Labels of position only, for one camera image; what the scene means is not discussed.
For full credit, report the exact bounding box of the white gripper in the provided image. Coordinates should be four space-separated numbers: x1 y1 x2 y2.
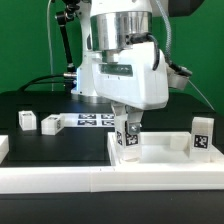
92 42 169 135

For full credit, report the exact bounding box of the black cable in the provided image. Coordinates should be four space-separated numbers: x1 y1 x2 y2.
18 73 68 93

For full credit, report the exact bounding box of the thin grey cable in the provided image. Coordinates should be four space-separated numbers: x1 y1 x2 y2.
188 79 214 110

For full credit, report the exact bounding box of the white U-shaped fence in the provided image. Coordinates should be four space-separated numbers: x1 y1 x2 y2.
0 134 224 195

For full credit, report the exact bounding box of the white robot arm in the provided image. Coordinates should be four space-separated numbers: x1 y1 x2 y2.
72 0 205 135

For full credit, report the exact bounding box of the white marker base plate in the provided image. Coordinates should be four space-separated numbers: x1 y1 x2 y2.
62 113 114 127

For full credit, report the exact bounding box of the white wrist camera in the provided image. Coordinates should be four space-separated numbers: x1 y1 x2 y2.
167 66 192 90

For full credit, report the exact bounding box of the white square table top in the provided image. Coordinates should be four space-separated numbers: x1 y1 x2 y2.
107 132 224 166

